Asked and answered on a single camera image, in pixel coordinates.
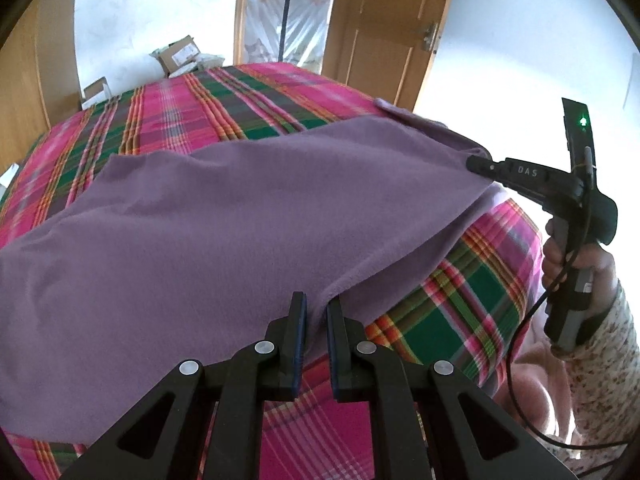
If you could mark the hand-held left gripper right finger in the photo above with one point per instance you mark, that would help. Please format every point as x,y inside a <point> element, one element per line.
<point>332,350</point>

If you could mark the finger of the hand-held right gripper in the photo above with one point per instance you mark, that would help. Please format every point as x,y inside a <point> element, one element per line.
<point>482,165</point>

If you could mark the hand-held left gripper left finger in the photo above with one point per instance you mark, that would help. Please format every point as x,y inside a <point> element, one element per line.
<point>300,340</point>

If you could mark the purple fleece pants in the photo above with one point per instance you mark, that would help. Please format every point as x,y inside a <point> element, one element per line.
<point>225,230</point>

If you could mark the person's right forearm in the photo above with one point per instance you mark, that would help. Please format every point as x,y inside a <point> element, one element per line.
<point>615,370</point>

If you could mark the person's right hand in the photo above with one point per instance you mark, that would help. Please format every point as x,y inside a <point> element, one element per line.
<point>605,275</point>

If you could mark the metal door latch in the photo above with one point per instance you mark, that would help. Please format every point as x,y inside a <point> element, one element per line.
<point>429,36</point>

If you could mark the wooden door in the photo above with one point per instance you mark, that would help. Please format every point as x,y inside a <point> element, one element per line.
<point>380,25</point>

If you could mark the person's pink clothing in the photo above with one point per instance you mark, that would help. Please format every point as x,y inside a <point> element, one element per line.
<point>530,390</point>

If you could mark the plaid blanket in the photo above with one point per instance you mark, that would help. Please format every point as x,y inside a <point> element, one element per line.
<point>210,105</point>

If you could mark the white crumpled plastic bag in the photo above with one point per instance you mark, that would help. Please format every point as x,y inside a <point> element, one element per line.
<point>207,60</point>

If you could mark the brown cardboard box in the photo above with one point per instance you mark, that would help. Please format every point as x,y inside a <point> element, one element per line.
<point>177,55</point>

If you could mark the small open cardboard box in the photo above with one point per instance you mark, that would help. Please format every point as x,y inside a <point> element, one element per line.
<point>96,92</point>

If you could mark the wooden wardrobe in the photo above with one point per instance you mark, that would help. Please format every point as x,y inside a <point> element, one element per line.
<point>35,70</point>

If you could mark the wooden door frame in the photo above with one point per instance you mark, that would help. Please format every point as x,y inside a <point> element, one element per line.
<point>239,10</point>

